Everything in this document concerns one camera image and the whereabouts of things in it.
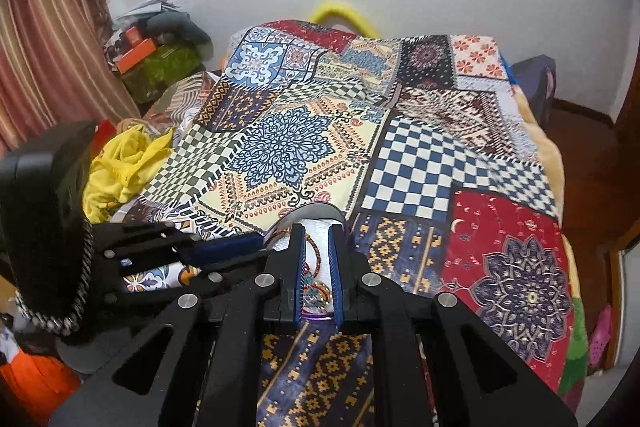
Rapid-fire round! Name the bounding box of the yellow foam tube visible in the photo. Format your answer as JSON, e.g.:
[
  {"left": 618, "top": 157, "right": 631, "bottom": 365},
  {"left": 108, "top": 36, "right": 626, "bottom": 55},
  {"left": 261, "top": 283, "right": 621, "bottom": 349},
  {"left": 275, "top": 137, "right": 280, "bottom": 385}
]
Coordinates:
[{"left": 310, "top": 0, "right": 379, "bottom": 39}]

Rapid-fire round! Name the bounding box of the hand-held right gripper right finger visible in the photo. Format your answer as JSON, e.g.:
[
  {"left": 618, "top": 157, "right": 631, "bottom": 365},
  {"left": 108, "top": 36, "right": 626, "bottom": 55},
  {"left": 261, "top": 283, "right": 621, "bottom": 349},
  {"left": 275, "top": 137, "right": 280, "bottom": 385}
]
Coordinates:
[{"left": 327, "top": 223, "right": 578, "bottom": 427}]

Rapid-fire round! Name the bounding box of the pile of clothes and papers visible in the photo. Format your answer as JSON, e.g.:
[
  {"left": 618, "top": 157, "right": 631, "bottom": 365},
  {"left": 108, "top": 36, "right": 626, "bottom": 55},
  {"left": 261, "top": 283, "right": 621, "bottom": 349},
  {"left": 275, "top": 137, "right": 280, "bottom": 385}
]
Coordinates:
[{"left": 102, "top": 0, "right": 189, "bottom": 38}]

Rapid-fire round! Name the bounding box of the red bag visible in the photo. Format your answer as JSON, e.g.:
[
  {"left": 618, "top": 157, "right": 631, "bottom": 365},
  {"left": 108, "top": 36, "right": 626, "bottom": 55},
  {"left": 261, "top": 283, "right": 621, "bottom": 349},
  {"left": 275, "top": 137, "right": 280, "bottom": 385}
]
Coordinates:
[{"left": 92, "top": 119, "right": 114, "bottom": 158}]

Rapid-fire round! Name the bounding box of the purple heart-shaped jewelry box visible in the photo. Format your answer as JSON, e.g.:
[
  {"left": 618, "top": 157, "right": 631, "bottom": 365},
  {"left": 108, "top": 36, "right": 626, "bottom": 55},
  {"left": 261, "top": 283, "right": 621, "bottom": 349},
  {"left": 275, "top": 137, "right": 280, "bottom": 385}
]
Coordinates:
[{"left": 264, "top": 203, "right": 352, "bottom": 323}]

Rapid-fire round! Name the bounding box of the pink shoe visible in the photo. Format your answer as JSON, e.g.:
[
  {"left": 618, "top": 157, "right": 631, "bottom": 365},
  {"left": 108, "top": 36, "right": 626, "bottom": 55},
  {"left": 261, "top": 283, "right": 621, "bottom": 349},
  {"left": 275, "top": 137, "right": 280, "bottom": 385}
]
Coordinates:
[{"left": 587, "top": 304, "right": 614, "bottom": 371}]

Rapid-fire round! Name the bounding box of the black and white braided cord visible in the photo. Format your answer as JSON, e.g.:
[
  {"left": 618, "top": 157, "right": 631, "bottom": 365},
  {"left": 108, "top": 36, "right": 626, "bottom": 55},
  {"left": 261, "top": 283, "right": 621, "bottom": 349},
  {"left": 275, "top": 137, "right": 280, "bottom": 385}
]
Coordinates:
[{"left": 14, "top": 221, "right": 97, "bottom": 338}]

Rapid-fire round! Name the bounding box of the orange box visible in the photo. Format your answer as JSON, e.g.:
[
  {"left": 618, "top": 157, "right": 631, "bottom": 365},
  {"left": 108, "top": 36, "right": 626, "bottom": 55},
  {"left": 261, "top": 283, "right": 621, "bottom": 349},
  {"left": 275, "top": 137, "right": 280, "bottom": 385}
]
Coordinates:
[{"left": 116, "top": 38, "right": 157, "bottom": 74}]

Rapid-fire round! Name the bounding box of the orange bag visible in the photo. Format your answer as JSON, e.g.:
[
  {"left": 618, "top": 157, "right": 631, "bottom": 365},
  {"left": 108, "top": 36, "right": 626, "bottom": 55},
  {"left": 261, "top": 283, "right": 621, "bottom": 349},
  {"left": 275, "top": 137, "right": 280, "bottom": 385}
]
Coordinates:
[{"left": 0, "top": 347, "right": 84, "bottom": 427}]

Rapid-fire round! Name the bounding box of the colourful beaded bracelet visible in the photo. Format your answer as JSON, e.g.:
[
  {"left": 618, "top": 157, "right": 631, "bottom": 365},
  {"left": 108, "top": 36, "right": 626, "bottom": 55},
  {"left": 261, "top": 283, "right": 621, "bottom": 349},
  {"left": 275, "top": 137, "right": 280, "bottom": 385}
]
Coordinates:
[{"left": 300, "top": 276, "right": 332, "bottom": 311}]

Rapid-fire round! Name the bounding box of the grey plush pillow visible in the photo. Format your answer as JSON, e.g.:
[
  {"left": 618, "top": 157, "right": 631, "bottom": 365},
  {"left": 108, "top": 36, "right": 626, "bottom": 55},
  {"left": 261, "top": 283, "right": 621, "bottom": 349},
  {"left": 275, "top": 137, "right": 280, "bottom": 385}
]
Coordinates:
[{"left": 147, "top": 12, "right": 213, "bottom": 51}]

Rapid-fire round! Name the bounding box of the braided cord bracelet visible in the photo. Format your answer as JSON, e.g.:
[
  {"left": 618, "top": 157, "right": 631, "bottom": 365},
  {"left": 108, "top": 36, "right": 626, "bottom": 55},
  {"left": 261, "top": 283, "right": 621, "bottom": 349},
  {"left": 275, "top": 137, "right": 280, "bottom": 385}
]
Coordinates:
[{"left": 262, "top": 227, "right": 297, "bottom": 256}]

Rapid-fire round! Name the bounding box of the yellow cloth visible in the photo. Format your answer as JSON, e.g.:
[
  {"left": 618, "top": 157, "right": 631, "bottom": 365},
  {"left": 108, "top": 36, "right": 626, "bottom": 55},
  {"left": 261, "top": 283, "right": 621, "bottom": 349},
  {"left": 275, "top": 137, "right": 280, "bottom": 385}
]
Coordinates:
[{"left": 82, "top": 124, "right": 176, "bottom": 224}]

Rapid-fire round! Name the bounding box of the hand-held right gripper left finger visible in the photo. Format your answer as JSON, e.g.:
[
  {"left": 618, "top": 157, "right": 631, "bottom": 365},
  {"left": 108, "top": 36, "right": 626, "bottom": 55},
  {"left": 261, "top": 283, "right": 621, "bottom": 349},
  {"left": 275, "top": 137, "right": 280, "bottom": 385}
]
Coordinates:
[{"left": 47, "top": 223, "right": 308, "bottom": 427}]

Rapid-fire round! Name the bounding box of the striped brown curtain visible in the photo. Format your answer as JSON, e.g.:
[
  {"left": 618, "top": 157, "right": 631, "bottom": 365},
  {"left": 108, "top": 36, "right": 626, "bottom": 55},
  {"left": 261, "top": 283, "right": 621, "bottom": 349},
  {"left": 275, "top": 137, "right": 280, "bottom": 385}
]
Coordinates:
[{"left": 0, "top": 0, "right": 142, "bottom": 158}]

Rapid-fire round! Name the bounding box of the green patterned bag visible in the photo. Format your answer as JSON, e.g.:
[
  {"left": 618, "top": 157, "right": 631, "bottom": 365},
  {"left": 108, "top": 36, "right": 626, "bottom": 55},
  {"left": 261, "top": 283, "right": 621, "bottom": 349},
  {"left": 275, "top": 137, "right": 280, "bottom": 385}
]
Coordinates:
[{"left": 122, "top": 44, "right": 202, "bottom": 106}]

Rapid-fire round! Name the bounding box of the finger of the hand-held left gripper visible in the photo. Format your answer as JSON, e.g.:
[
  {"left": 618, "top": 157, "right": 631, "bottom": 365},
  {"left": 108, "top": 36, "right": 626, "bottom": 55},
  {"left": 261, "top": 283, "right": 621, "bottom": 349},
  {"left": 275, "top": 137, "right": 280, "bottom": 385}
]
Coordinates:
[
  {"left": 127, "top": 252, "right": 273, "bottom": 308},
  {"left": 130, "top": 222, "right": 263, "bottom": 267}
]

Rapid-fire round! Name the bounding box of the patchwork printed blanket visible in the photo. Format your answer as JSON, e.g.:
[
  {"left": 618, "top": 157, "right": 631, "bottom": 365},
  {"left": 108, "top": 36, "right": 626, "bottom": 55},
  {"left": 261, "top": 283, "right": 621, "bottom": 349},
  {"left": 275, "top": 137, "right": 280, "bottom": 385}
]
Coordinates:
[{"left": 120, "top": 21, "right": 576, "bottom": 427}]

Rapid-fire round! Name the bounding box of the green cloth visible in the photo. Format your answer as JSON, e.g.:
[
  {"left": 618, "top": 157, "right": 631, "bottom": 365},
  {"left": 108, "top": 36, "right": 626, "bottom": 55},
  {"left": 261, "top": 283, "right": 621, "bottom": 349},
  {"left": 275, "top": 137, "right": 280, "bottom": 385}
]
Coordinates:
[{"left": 556, "top": 297, "right": 592, "bottom": 396}]

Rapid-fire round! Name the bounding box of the beige fleece blanket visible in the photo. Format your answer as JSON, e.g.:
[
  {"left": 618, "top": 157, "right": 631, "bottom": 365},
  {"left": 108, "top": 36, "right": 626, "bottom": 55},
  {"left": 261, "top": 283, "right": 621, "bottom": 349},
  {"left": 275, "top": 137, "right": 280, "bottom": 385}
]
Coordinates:
[{"left": 500, "top": 57, "right": 584, "bottom": 308}]

